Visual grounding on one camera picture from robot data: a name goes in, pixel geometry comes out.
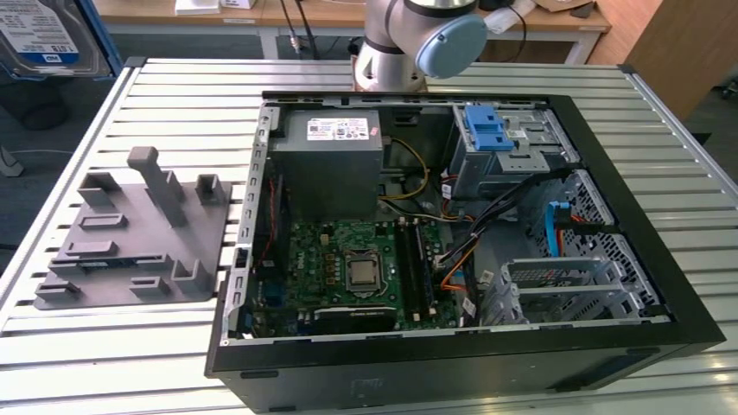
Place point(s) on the hard disk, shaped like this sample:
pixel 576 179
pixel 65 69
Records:
pixel 46 39

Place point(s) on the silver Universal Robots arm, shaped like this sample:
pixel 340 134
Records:
pixel 386 39

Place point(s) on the silver disk bay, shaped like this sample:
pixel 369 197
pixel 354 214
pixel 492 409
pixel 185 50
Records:
pixel 577 289

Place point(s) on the grey power supply unit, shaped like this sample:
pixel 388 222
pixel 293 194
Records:
pixel 329 181

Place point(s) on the green Dell motherboard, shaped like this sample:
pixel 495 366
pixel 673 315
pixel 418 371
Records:
pixel 317 246

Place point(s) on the silver CPU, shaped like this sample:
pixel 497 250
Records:
pixel 364 273

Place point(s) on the black RAM slot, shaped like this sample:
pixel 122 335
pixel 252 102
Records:
pixel 427 268

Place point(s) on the black graphics card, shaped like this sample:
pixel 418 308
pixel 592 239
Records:
pixel 354 320

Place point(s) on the blue drive latch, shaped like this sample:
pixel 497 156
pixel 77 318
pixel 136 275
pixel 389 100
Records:
pixel 485 129

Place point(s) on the silver optical drive cage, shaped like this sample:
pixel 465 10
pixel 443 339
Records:
pixel 520 173

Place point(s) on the black SATA power plug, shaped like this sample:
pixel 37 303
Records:
pixel 588 229

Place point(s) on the black open PC case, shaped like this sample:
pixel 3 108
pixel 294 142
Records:
pixel 404 376

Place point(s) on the grey parts rack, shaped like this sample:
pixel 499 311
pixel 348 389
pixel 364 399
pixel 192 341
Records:
pixel 145 242

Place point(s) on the green RAM stick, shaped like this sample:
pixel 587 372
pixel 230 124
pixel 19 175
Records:
pixel 108 262

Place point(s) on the white box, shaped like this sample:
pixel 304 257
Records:
pixel 197 6
pixel 240 3

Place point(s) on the wooden desk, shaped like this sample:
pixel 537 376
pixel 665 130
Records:
pixel 173 19

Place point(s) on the brown cardboard piece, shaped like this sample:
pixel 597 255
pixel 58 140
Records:
pixel 565 6

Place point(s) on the black mesh waste bin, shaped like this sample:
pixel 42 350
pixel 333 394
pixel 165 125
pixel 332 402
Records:
pixel 46 108

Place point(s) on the grey stand foot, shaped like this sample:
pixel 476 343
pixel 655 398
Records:
pixel 11 166

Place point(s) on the wooden cabinet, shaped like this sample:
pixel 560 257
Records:
pixel 664 43

